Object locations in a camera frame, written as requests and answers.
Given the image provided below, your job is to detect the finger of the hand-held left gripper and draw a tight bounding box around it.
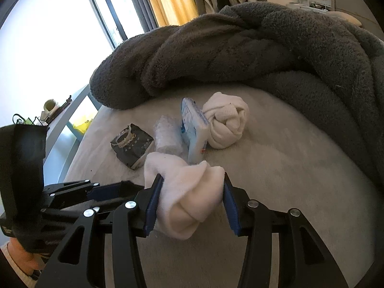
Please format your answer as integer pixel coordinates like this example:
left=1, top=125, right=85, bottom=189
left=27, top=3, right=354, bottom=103
left=45, top=180, right=145, bottom=201
left=42, top=201, right=120, bottom=225

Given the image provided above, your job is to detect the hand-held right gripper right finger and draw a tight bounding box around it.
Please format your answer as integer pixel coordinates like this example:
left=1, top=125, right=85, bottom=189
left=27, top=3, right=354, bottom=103
left=222, top=172, right=350, bottom=288

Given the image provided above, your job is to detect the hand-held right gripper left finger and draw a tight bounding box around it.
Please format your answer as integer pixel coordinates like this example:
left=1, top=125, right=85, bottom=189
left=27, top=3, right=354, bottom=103
left=40, top=174, right=165, bottom=288

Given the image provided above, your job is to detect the white sock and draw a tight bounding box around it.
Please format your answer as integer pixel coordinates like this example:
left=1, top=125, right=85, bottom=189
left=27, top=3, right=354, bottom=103
left=202, top=92, right=249, bottom=149
left=143, top=152, right=225, bottom=240

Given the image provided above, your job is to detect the clear bubble wrap piece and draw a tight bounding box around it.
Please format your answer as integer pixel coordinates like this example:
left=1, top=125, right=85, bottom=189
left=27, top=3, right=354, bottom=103
left=154, top=114, right=184, bottom=156

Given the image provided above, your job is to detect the blue tissue packet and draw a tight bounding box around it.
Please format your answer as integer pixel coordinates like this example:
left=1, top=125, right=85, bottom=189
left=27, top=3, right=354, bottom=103
left=180, top=97, right=210, bottom=164

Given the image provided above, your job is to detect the person's left forearm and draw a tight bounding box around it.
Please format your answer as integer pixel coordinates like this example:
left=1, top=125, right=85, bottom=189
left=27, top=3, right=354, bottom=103
left=0, top=238, right=45, bottom=288

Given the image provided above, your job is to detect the light blue table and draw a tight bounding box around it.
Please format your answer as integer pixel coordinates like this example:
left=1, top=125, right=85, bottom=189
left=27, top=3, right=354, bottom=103
left=42, top=85, right=101, bottom=171

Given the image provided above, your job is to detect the yellow plastic bag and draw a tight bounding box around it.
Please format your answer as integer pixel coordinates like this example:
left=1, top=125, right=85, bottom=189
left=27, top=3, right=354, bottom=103
left=73, top=120, right=92, bottom=133

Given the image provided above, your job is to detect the fuzzy cream slipper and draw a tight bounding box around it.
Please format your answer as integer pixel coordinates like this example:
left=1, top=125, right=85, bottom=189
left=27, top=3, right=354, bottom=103
left=43, top=99, right=59, bottom=113

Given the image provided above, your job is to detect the grey fleece patterned comforter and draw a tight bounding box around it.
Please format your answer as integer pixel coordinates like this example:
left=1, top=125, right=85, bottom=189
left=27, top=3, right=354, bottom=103
left=89, top=2, right=384, bottom=192

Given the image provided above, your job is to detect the glass balcony door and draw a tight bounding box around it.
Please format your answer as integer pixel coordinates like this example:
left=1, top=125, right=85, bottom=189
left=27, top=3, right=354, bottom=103
left=81, top=0, right=141, bottom=48

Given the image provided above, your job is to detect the grey curtain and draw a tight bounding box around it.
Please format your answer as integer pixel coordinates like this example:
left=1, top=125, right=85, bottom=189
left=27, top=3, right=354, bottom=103
left=123, top=0, right=160, bottom=32

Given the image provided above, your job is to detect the beige pillow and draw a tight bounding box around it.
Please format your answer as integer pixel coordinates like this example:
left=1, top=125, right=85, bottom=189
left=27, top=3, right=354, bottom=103
left=327, top=11, right=362, bottom=26

